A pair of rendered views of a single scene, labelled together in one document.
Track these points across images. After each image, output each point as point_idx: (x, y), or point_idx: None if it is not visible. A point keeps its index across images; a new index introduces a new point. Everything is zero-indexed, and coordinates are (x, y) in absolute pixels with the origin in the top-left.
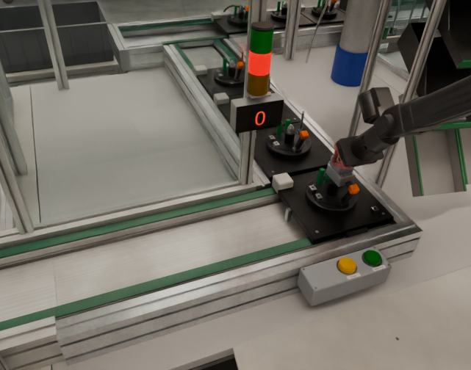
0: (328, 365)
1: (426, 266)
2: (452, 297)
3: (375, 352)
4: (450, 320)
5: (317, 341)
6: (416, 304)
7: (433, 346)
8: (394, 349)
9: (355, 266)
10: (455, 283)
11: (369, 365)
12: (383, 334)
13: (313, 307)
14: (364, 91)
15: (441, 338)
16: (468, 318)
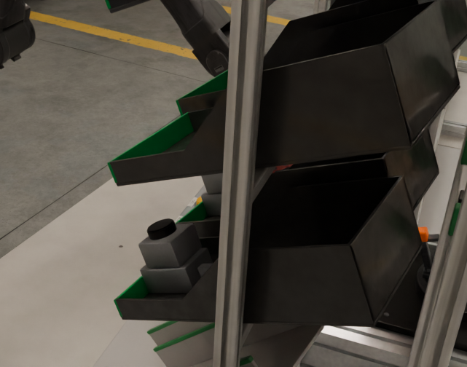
0: (160, 201)
1: (140, 335)
2: (87, 317)
3: (131, 227)
4: (78, 291)
5: (183, 208)
6: (123, 285)
7: (84, 259)
8: (117, 238)
9: (198, 202)
10: (93, 338)
11: (129, 216)
12: (135, 242)
13: None
14: (434, 255)
15: (79, 270)
16: (59, 304)
